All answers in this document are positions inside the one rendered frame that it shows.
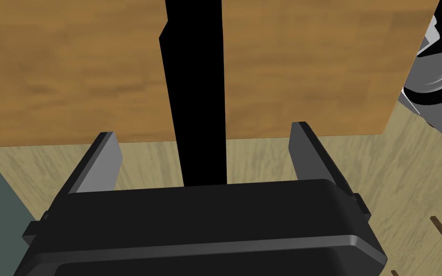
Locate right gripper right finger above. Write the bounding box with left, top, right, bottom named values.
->
left=288, top=121, right=355, bottom=196

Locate black upright bar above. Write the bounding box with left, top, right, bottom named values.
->
left=158, top=0, right=228, bottom=188

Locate brown wooden table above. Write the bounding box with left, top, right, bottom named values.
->
left=0, top=0, right=441, bottom=149

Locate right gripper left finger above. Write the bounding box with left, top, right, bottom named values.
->
left=68, top=131, right=124, bottom=195

